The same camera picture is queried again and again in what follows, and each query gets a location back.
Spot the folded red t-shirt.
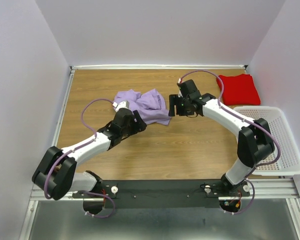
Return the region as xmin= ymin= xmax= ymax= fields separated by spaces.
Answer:
xmin=218 ymin=74 xmax=261 ymax=106

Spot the purple t-shirt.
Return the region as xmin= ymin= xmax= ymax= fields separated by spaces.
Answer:
xmin=114 ymin=88 xmax=171 ymax=126

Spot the aluminium frame rail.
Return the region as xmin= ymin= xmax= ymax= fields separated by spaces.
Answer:
xmin=250 ymin=178 xmax=300 ymax=199

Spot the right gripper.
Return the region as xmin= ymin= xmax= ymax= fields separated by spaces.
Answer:
xmin=167 ymin=93 xmax=194 ymax=116

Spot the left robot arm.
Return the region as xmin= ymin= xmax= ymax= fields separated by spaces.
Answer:
xmin=32 ymin=108 xmax=147 ymax=200

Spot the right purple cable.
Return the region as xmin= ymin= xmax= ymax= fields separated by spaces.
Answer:
xmin=177 ymin=70 xmax=281 ymax=166

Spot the white plastic basket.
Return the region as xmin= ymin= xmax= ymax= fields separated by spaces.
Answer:
xmin=234 ymin=105 xmax=300 ymax=177

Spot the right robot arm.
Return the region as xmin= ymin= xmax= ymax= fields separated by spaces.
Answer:
xmin=168 ymin=93 xmax=275 ymax=196

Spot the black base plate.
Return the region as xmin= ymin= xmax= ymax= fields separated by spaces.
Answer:
xmin=72 ymin=178 xmax=251 ymax=210

